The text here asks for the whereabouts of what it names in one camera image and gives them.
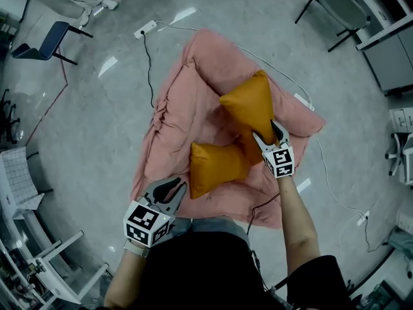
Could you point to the blue chair with black legs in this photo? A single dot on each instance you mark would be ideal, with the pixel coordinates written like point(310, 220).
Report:
point(48, 40)

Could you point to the white desk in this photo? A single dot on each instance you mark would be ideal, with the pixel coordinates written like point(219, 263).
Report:
point(387, 27)

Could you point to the person's left forearm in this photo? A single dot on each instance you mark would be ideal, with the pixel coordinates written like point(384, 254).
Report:
point(124, 279)

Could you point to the white frame table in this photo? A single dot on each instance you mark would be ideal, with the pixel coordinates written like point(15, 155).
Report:
point(58, 283)

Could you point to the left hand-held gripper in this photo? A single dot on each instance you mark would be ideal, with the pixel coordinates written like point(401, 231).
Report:
point(142, 220)

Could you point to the white office chair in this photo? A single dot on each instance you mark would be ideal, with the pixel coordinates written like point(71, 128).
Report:
point(401, 155)

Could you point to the grey wristband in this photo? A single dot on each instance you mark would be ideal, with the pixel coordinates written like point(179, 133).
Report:
point(137, 247)

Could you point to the person's black shirt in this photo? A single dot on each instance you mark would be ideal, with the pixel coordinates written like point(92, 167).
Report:
point(206, 270)

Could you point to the white power strip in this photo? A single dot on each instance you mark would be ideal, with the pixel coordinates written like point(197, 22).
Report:
point(304, 102)
point(145, 29)
point(360, 217)

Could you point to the black office chair base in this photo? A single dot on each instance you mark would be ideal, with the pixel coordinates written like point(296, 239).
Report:
point(8, 118)

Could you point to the person's right forearm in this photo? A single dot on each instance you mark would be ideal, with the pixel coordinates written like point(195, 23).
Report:
point(298, 224)

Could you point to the grey chair with black legs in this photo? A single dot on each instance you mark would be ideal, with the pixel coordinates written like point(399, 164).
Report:
point(345, 5)

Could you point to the white box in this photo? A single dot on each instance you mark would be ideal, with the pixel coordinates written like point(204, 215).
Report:
point(401, 118)

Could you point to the small orange cushion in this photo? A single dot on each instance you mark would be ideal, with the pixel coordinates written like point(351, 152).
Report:
point(213, 170)

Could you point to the pink floor sofa with backrest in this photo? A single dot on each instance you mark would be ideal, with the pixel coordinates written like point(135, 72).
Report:
point(184, 108)

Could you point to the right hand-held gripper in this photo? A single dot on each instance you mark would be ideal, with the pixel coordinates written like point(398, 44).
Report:
point(280, 161)

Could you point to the large orange cushion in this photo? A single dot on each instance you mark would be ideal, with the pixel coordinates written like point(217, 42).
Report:
point(250, 108)

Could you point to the grid patterned white chair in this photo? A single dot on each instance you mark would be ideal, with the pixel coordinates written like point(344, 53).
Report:
point(19, 179)

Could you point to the person's grey trousers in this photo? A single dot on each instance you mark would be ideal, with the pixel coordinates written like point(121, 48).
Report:
point(213, 224)

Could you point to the grey cabinet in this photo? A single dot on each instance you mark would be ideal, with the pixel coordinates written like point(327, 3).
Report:
point(392, 63)

